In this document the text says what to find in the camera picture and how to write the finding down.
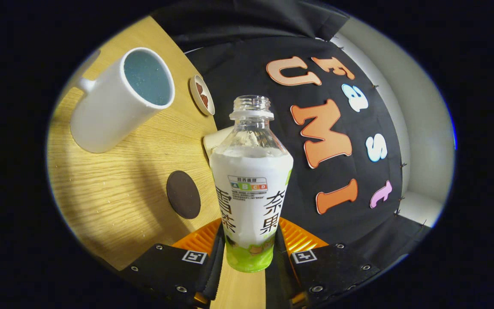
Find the white ceramic cup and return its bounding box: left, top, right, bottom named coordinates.
left=70, top=47, right=175, bottom=154

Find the white plastic container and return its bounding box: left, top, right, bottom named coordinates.
left=203, top=126, right=235, bottom=166

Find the wooden table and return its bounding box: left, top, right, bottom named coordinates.
left=46, top=16, right=267, bottom=309

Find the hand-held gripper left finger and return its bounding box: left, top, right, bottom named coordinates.
left=118, top=218, right=226, bottom=309

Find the white green label juice bottle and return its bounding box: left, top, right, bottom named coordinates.
left=209, top=95, right=294, bottom=273

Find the dark brown round coaster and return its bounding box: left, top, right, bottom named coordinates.
left=166, top=170, right=202, bottom=220

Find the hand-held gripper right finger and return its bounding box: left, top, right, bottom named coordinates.
left=275, top=217, right=381, bottom=309

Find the cream round plate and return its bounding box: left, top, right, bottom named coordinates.
left=189, top=74, right=216, bottom=116

